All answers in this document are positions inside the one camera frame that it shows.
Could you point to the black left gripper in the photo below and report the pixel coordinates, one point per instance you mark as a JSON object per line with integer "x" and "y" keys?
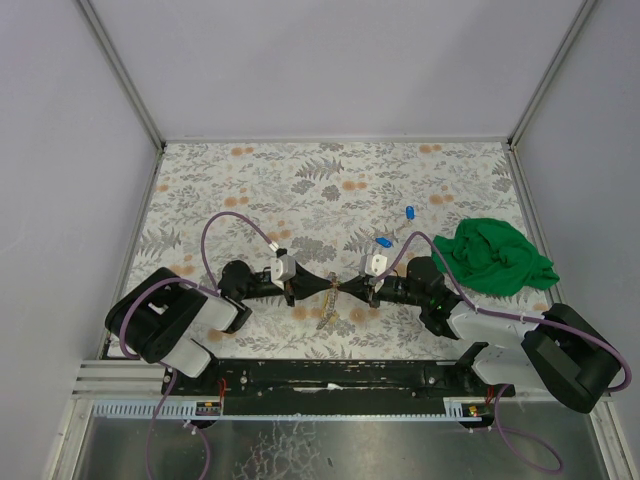
{"x": 290, "y": 291}

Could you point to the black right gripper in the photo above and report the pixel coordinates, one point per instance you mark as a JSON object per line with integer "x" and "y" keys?
{"x": 373, "y": 290}

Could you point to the numbered keyring organizer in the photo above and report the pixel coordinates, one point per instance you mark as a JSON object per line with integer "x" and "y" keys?
{"x": 328, "y": 308}

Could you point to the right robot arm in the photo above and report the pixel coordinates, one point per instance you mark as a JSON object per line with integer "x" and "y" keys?
{"x": 556, "y": 351}

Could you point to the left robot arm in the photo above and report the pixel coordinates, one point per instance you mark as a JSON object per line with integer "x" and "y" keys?
{"x": 152, "y": 321}

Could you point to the blue tag lower key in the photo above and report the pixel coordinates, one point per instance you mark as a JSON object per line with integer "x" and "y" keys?
{"x": 384, "y": 242}

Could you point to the green cloth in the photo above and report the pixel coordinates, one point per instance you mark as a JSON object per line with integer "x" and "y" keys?
{"x": 492, "y": 257}

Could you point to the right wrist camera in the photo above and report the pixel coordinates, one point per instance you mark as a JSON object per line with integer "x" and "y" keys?
{"x": 373, "y": 265}

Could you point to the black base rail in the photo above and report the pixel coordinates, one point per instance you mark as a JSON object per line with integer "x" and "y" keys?
{"x": 326, "y": 388}

